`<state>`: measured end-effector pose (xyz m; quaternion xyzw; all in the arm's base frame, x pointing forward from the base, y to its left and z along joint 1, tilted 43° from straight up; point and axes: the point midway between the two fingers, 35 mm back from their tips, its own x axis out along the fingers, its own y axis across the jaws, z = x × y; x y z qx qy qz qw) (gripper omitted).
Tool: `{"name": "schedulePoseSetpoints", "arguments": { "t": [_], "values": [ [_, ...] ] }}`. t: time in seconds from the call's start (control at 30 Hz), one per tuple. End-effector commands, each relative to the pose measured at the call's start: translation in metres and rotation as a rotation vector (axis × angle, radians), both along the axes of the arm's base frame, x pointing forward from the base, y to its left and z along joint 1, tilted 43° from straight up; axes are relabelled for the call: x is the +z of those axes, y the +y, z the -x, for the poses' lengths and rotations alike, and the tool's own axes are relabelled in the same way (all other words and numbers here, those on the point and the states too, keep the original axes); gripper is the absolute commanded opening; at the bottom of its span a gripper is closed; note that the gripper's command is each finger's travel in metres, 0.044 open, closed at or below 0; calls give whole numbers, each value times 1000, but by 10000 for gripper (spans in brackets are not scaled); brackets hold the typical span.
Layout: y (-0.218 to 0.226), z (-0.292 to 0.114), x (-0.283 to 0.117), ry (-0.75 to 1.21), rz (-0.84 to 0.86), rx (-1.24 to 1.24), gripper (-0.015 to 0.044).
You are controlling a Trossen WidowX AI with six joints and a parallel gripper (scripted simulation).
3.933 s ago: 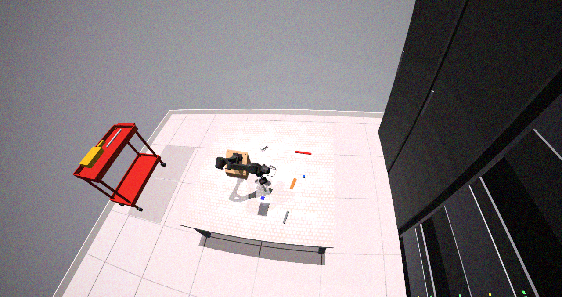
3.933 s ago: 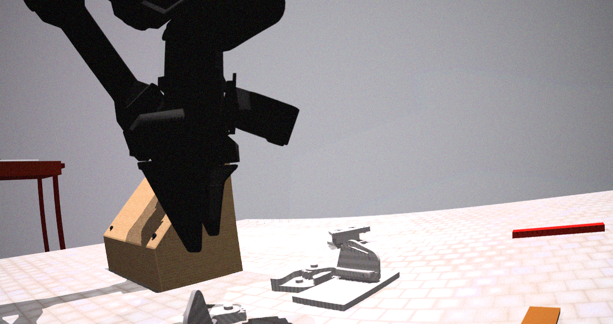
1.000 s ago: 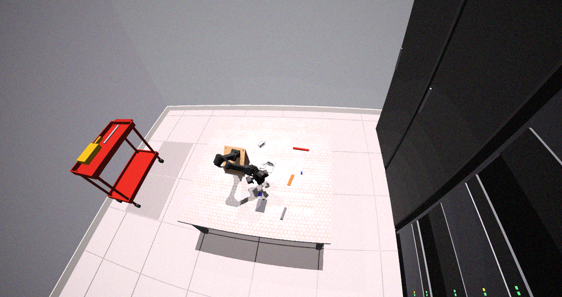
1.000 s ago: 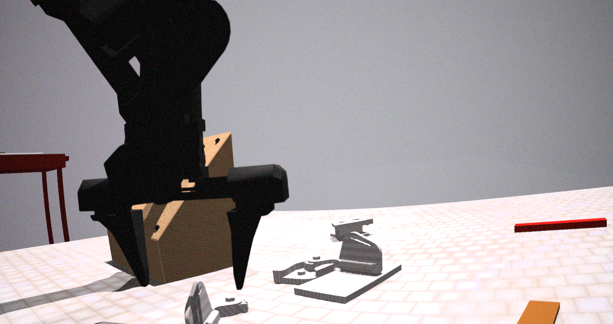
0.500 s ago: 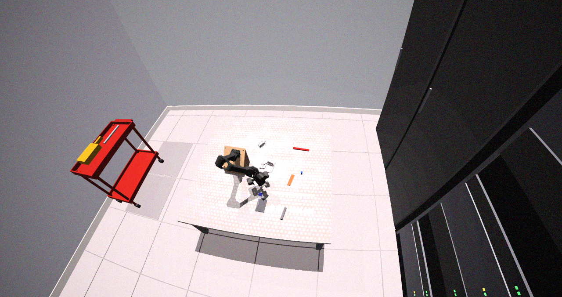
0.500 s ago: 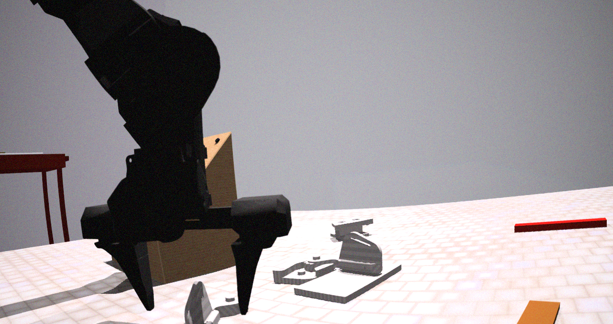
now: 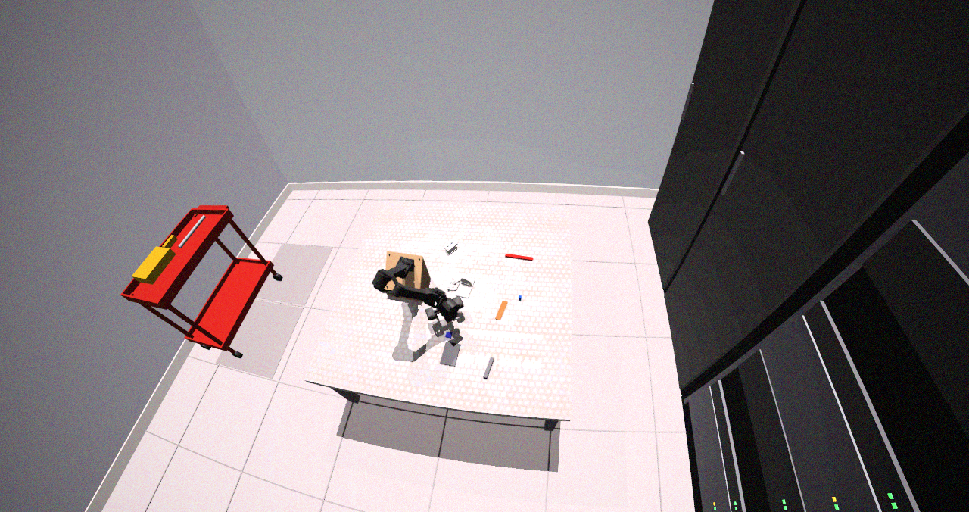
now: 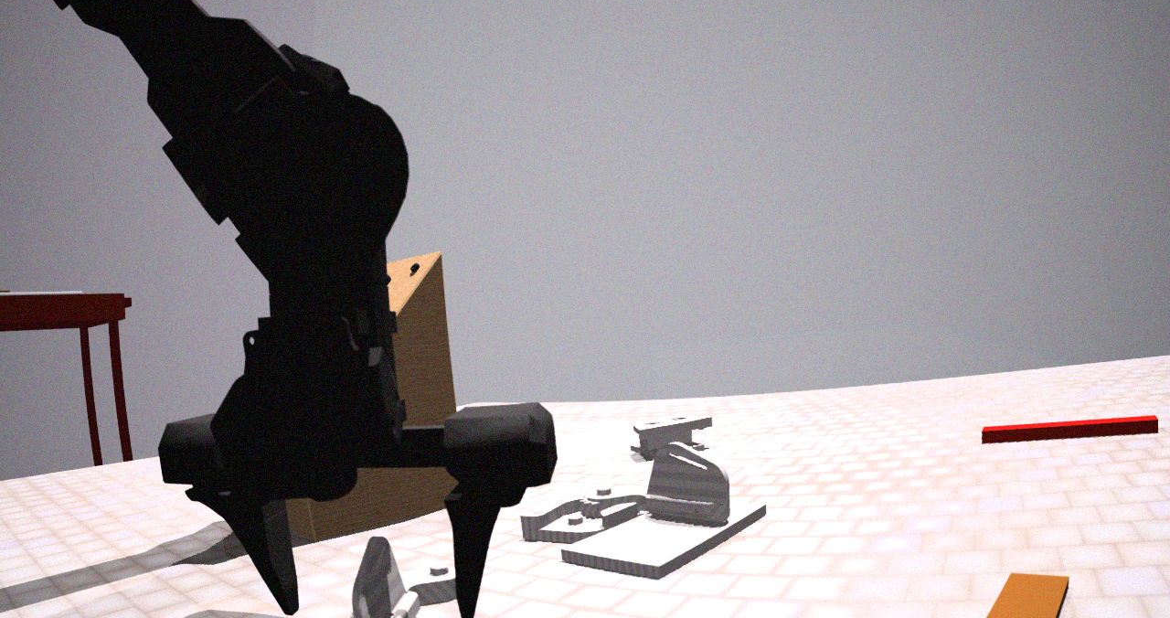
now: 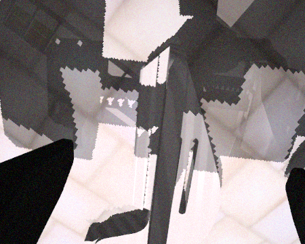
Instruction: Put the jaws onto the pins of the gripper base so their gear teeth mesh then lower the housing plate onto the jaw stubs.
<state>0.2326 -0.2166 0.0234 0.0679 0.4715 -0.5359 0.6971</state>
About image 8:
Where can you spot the orange flat bar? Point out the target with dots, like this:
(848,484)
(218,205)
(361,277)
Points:
(1030,596)

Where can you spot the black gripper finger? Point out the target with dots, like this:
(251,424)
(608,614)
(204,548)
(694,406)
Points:
(265,535)
(473,515)

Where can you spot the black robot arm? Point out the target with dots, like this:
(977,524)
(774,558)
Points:
(313,178)

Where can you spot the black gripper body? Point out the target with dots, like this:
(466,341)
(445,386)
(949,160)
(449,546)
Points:
(493,447)

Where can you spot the red long bar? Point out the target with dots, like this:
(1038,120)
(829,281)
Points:
(1070,429)

